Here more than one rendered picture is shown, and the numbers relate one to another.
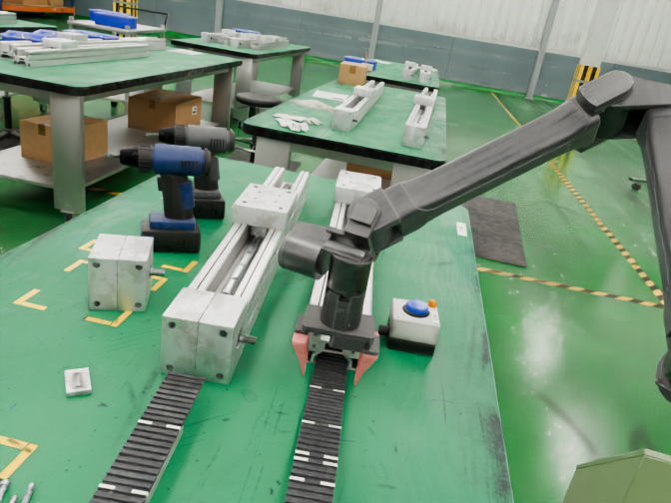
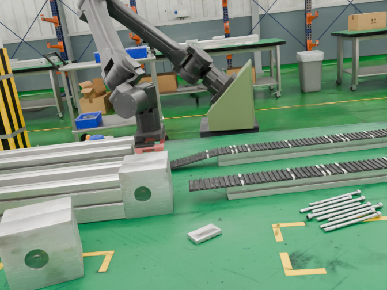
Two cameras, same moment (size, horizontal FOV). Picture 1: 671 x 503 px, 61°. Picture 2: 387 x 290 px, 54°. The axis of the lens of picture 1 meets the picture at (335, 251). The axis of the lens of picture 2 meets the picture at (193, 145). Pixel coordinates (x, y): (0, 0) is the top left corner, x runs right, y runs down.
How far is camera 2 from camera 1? 1.09 m
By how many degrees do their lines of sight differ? 84
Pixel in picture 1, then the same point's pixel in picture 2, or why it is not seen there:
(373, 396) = not seen: hidden behind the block
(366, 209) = (132, 60)
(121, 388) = (198, 220)
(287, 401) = (179, 176)
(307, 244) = (136, 91)
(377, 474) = not seen: hidden behind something
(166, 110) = not seen: outside the picture
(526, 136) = (102, 14)
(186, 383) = (198, 183)
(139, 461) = (270, 174)
